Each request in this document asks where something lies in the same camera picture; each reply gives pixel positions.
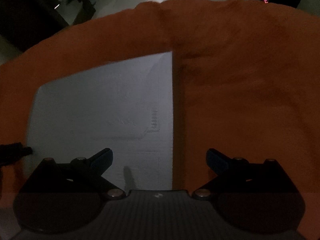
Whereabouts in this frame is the black object at left edge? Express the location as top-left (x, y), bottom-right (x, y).
top-left (0, 142), bottom-right (33, 167)

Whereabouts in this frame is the white embossed plastic board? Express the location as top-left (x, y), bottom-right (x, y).
top-left (23, 52), bottom-right (173, 191)

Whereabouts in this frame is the orange fuzzy cloth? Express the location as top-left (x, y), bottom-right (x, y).
top-left (1, 0), bottom-right (319, 239)

